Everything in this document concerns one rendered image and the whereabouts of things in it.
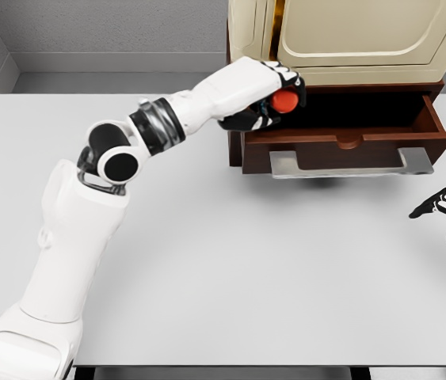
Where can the narrow cream cabinet door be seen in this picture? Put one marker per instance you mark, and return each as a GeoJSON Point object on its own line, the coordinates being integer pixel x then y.
{"type": "Point", "coordinates": [246, 23]}

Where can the wide cream cabinet door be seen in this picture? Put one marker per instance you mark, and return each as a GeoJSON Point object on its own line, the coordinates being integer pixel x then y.
{"type": "Point", "coordinates": [365, 23]}

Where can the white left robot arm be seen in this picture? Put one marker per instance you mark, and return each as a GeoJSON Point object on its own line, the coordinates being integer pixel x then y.
{"type": "Point", "coordinates": [68, 237]}

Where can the brown wooden cabinet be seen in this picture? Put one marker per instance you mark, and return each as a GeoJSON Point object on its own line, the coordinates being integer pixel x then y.
{"type": "Point", "coordinates": [235, 152]}

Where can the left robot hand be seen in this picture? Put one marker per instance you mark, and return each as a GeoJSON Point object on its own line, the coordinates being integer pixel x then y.
{"type": "Point", "coordinates": [246, 85]}

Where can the red round switch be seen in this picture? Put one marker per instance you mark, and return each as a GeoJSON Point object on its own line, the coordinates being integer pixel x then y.
{"type": "Point", "coordinates": [284, 101]}

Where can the brown wooden drawer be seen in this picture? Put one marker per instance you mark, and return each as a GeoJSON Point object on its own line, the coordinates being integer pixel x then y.
{"type": "Point", "coordinates": [365, 158]}

